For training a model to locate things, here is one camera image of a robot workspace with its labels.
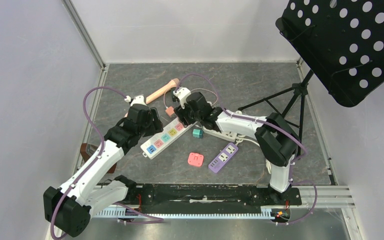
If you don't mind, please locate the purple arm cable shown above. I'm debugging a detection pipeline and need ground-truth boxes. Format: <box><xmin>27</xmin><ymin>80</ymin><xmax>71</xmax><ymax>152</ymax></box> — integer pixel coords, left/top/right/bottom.
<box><xmin>49</xmin><ymin>86</ymin><xmax>130</xmax><ymax>240</ymax></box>
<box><xmin>175</xmin><ymin>73</ymin><xmax>319</xmax><ymax>226</ymax></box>

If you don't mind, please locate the white multicolour power strip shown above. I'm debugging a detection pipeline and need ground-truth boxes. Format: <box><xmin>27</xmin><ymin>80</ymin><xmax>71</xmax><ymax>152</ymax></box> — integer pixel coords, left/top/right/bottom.
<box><xmin>140</xmin><ymin>118</ymin><xmax>194</xmax><ymax>160</ymax></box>

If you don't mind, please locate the pink cube socket adapter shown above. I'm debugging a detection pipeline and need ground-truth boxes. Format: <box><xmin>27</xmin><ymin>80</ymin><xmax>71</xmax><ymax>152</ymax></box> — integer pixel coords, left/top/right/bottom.
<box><xmin>174</xmin><ymin>123</ymin><xmax>186</xmax><ymax>132</ymax></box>

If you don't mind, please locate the white usb power strip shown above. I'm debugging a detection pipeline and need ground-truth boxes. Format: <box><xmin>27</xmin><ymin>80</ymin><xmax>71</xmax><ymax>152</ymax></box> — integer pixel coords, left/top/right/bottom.
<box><xmin>202</xmin><ymin>126</ymin><xmax>238</xmax><ymax>143</ymax></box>

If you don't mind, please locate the salmon usb charger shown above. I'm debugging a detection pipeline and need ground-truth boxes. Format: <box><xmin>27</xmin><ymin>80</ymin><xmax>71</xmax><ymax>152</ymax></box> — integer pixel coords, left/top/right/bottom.
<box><xmin>165</xmin><ymin>106</ymin><xmax>176</xmax><ymax>118</ymax></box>

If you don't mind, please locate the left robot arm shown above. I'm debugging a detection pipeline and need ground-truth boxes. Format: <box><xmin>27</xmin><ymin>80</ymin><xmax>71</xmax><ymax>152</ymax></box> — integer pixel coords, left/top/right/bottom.
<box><xmin>43</xmin><ymin>103</ymin><xmax>163</xmax><ymax>238</ymax></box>

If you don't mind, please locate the purple power strip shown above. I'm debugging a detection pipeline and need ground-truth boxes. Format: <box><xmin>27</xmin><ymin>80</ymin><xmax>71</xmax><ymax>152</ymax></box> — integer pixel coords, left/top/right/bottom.
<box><xmin>208</xmin><ymin>142</ymin><xmax>239</xmax><ymax>173</ymax></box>

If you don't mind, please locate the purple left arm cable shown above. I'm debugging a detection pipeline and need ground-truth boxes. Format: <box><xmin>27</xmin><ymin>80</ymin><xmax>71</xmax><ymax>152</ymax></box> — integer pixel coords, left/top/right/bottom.
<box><xmin>49</xmin><ymin>86</ymin><xmax>130</xmax><ymax>240</ymax></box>

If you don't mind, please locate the brown wooden metronome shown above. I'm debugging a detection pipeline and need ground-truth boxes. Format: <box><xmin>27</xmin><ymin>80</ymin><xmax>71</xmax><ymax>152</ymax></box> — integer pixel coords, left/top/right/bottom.
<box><xmin>79</xmin><ymin>143</ymin><xmax>117</xmax><ymax>174</ymax></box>

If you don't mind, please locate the thin pink usb cable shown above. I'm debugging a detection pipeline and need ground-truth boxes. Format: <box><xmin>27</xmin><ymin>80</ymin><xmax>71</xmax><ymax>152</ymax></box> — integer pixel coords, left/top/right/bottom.
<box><xmin>163</xmin><ymin>86</ymin><xmax>220</xmax><ymax>115</ymax></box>

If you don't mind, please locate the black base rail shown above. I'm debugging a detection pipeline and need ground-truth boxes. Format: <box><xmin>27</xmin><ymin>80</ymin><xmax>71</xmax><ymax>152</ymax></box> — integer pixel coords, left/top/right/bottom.
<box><xmin>121</xmin><ymin>183</ymin><xmax>302</xmax><ymax>214</ymax></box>

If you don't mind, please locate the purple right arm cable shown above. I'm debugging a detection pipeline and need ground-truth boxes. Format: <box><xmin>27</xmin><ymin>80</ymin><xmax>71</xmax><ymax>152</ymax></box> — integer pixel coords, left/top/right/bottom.
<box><xmin>175</xmin><ymin>73</ymin><xmax>319</xmax><ymax>226</ymax></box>

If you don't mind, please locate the teal usb charger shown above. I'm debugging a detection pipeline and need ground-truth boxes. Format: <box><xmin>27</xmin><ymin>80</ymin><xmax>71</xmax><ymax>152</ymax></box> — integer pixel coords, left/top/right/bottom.
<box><xmin>192</xmin><ymin>129</ymin><xmax>204</xmax><ymax>139</ymax></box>

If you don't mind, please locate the coral plug adapter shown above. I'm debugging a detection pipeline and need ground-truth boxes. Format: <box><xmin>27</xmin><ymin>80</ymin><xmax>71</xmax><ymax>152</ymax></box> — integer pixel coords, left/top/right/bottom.
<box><xmin>187</xmin><ymin>152</ymin><xmax>204</xmax><ymax>167</ymax></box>

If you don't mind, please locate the black music stand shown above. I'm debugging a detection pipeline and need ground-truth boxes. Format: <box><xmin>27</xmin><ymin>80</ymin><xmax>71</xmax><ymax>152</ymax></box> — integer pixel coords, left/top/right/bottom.
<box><xmin>237</xmin><ymin>0</ymin><xmax>384</xmax><ymax>161</ymax></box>

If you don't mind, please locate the white power strip cable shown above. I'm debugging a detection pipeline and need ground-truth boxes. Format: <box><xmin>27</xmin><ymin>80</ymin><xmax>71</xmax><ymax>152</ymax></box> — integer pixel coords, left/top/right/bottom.
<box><xmin>235</xmin><ymin>132</ymin><xmax>272</xmax><ymax>175</ymax></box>

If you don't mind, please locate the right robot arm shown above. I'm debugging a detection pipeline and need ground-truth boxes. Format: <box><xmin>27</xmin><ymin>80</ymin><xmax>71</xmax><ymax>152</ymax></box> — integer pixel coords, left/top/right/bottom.
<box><xmin>173</xmin><ymin>87</ymin><xmax>303</xmax><ymax>204</ymax></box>

